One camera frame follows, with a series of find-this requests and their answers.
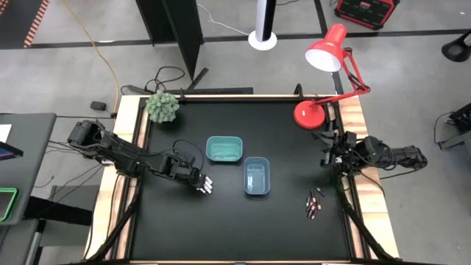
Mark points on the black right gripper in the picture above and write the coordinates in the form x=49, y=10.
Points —
x=342, y=156

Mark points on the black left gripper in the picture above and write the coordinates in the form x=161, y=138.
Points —
x=187, y=177

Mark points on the white AA battery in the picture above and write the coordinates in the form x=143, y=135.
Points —
x=209, y=183
x=208, y=179
x=207, y=187
x=204, y=191

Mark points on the black copper-top battery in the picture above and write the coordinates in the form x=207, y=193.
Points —
x=314, y=215
x=321, y=191
x=310, y=210
x=315, y=203
x=312, y=195
x=308, y=201

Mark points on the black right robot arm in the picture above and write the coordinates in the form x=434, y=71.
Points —
x=401, y=156

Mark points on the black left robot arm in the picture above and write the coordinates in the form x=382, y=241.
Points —
x=117, y=154

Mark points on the red desk lamp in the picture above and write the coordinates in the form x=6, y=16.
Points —
x=309, y=115

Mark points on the teal plastic bin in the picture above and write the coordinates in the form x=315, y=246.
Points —
x=224, y=149

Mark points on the blue plastic bin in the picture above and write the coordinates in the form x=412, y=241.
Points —
x=257, y=176

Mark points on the green potted succulent plant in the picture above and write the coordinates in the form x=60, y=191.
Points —
x=162, y=107

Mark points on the long black power strip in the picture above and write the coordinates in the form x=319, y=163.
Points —
x=209, y=91

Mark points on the small black power adapter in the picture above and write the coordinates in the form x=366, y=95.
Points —
x=98, y=106

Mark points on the white round-base pole stand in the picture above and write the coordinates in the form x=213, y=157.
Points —
x=263, y=38

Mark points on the black equipment box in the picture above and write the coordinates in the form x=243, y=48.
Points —
x=461, y=121

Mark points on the red black tool case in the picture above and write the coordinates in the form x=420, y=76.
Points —
x=364, y=13

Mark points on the black partition panel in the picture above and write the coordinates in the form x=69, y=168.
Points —
x=184, y=29

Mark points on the black stool base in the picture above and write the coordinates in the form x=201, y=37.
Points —
x=456, y=48

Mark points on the grey desk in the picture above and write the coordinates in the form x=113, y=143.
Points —
x=29, y=165

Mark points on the dark tablet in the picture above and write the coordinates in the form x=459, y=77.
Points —
x=9, y=151

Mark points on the green-cased tablet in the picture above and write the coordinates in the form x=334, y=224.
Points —
x=7, y=204

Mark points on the white paper sheet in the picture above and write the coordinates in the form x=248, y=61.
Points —
x=4, y=132

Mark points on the black orange-striped floor mat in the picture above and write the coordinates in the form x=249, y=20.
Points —
x=14, y=22

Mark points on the black frame bracket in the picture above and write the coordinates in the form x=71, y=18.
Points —
x=299, y=92
x=181, y=95

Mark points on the black aluminium table frame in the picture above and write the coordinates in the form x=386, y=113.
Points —
x=121, y=224

